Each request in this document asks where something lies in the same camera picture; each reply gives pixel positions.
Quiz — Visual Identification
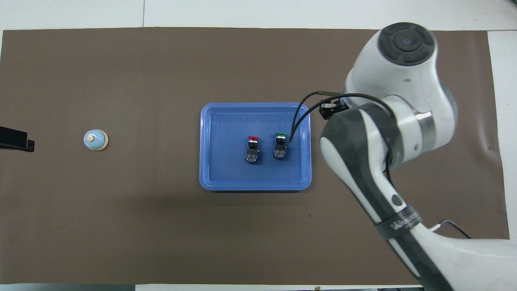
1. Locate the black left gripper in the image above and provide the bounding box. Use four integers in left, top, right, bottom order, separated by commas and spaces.
0, 126, 35, 152

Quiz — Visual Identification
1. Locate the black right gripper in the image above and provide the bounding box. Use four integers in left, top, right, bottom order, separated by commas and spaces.
319, 99, 351, 120

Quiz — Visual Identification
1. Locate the green push button switch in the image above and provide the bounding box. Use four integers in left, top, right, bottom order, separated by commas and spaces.
273, 132, 288, 160

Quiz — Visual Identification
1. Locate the red push button switch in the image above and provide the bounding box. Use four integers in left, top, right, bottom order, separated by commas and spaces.
245, 137, 260, 164

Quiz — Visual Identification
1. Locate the blue plastic tray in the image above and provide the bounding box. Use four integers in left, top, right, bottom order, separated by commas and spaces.
199, 103, 312, 191

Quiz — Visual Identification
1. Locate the brown table mat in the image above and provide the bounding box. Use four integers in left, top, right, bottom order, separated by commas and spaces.
0, 27, 515, 285

